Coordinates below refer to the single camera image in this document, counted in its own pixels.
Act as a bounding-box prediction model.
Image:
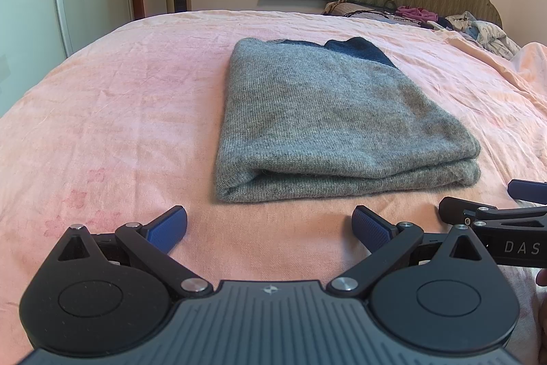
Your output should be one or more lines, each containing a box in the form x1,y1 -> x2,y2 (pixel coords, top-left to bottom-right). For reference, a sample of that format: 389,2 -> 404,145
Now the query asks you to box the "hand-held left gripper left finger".
57,205 -> 214,298

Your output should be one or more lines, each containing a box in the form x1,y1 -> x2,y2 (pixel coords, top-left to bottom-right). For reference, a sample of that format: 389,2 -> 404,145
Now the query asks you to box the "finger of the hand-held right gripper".
507,179 -> 547,204
439,196 -> 547,228

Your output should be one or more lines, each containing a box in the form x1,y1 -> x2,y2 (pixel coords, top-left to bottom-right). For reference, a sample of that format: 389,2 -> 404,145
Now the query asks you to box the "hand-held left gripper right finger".
327,205 -> 493,300

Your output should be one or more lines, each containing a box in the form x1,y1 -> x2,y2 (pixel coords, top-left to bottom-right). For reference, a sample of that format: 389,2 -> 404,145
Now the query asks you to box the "grey sweater with navy sleeves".
211,36 -> 482,204

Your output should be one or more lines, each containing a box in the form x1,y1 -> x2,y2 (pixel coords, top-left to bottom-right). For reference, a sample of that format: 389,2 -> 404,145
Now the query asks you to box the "pile of floral clothes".
443,11 -> 522,60

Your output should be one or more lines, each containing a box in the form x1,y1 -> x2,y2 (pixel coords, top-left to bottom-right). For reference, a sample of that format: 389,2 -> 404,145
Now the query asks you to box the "pink bedsheet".
0,9 -> 547,365

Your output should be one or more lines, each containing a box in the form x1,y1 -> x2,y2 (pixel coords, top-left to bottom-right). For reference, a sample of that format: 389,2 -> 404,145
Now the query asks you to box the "pink garment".
395,5 -> 439,22

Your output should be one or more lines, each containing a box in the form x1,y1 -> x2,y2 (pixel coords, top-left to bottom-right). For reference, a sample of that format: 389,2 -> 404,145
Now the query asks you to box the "beige patterned cloth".
322,0 -> 396,17

